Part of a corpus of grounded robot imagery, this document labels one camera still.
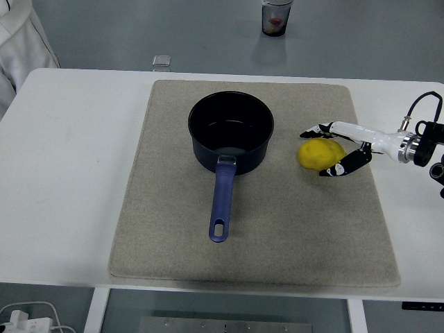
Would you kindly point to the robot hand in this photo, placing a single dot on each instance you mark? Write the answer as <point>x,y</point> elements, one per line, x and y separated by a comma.
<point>381,140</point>

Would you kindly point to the yellow potato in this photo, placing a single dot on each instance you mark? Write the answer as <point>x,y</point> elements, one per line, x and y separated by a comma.
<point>319,152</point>

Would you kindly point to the beige fabric mat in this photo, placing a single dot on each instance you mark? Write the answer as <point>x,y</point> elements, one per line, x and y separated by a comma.
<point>277,225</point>

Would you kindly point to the dark bin with clear liner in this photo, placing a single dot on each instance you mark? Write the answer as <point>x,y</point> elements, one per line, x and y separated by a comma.
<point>275,19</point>

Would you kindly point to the black table control panel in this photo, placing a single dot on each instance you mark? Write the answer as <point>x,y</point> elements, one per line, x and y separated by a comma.
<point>423,306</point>

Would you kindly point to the white table leg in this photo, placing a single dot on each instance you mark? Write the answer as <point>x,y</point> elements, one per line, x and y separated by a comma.
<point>95,312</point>
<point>357,317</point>

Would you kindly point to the small clear square block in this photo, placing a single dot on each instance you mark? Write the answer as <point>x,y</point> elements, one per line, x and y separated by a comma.
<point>161,60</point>

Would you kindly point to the person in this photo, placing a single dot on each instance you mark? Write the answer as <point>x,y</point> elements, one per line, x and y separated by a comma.
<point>17,52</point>

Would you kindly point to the white power strip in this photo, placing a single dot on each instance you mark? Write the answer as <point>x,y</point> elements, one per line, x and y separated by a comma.
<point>26,324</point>

